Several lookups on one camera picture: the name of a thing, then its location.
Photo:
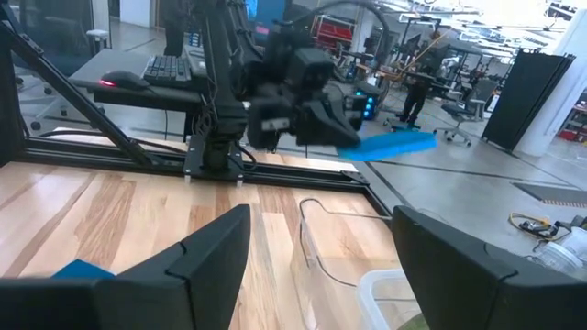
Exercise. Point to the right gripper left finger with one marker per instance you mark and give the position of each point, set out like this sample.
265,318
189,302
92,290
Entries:
137,302

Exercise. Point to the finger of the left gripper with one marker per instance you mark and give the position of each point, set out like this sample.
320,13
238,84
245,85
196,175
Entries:
328,128

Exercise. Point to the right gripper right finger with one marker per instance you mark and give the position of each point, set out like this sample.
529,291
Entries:
481,298

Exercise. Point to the blue rectangular sponge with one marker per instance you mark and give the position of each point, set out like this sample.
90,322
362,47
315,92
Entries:
82,270
394,146

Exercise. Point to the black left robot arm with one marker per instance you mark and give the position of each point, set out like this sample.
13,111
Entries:
224,69

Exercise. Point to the black computer tower blue lights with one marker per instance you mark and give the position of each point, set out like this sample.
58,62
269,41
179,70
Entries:
369,105

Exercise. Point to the person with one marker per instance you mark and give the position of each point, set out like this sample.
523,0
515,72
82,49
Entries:
417,98

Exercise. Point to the computer monitor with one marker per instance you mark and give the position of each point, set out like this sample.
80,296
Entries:
268,14

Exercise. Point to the thin clear acrylic bin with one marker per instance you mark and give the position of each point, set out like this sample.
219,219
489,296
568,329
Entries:
303,238

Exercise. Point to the frosted plastic rimmed container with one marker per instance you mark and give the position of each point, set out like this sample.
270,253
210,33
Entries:
367,298

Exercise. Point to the black backlit keyboard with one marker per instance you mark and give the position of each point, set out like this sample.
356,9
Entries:
167,71

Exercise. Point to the grey office chair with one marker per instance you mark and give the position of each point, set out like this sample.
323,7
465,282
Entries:
458,112

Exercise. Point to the black computer desk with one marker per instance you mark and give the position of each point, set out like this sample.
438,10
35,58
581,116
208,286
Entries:
137,98

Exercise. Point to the black lit computer mouse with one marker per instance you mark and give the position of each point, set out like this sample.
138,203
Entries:
124,80

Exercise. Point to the black folding partition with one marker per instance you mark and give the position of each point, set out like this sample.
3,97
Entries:
523,101

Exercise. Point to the black aluminium table frame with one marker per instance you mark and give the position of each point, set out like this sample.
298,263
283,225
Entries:
298,179

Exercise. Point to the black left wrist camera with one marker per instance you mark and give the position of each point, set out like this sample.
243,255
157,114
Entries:
311,68

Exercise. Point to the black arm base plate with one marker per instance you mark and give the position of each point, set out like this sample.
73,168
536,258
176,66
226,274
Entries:
195,160

